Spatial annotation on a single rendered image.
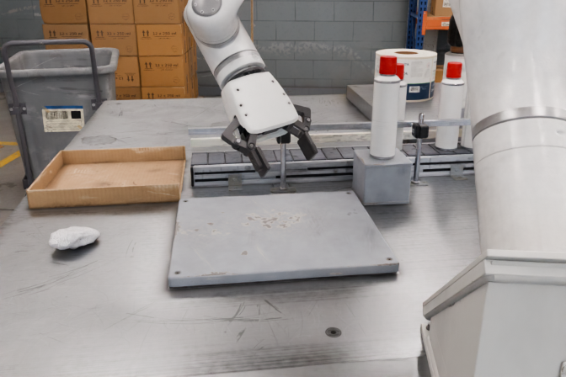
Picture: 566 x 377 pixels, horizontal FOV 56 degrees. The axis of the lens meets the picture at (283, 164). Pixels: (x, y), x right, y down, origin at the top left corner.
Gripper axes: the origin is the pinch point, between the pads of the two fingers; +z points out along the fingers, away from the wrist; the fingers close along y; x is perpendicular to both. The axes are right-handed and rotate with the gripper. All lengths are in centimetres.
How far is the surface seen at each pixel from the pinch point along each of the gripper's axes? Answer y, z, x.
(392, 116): -30.2, -3.4, -6.0
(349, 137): -36.2, -9.2, -27.9
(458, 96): -55, -4, -10
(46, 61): -28, -196, -246
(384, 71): -30.1, -11.1, -1.2
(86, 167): 17, -32, -55
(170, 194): 8.3, -11.5, -32.9
